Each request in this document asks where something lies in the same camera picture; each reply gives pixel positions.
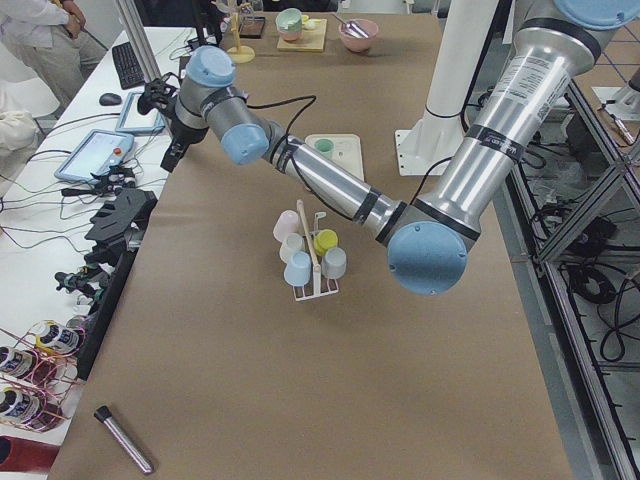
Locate blue teach pendant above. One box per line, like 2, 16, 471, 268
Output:
54, 129, 134, 184
115, 91, 165, 136

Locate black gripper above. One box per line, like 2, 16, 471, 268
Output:
170, 112, 209, 149

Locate blue teach pendant near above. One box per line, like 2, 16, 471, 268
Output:
54, 129, 134, 184

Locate black computer mouse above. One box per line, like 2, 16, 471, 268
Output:
98, 93, 122, 106

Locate white wire cup rack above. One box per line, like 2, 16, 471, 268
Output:
293, 199, 340, 302

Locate aluminium frame post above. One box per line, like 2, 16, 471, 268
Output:
115, 0, 161, 83

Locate metal spoon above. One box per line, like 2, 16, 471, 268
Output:
332, 12, 369, 39

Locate grey cup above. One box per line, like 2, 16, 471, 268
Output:
321, 247, 347, 280

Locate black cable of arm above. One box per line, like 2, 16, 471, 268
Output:
244, 94, 361, 224

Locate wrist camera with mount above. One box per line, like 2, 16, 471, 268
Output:
137, 77, 178, 115

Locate black keyboard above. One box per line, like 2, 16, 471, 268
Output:
112, 42, 145, 90

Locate metal tube with black cap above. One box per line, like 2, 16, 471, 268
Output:
94, 405, 155, 475

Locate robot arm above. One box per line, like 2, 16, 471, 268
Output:
163, 1, 639, 295

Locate light blue cup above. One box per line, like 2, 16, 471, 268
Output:
284, 251, 312, 287

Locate wooden mug tree stand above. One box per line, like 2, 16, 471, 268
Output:
212, 1, 255, 64

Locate yellow cup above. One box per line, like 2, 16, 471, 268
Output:
313, 229, 339, 256

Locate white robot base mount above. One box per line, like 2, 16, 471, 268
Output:
395, 0, 511, 176

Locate green cup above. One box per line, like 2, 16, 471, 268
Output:
314, 138, 334, 158

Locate blue teach pendant far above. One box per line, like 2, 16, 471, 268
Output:
115, 91, 165, 136

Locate pink bowl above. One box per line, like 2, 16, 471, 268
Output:
339, 18, 379, 52

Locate cream white cup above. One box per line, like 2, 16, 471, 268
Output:
279, 232, 304, 264

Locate stacked green pink bowls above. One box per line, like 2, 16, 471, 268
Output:
275, 8, 303, 42

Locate wooden cutting board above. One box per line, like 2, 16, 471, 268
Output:
277, 19, 327, 53

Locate cream rabbit print tray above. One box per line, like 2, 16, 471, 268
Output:
305, 133, 364, 180

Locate black tool holder stand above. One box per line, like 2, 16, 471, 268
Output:
76, 188, 158, 380

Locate pink cup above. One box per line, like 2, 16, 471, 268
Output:
273, 210, 300, 243

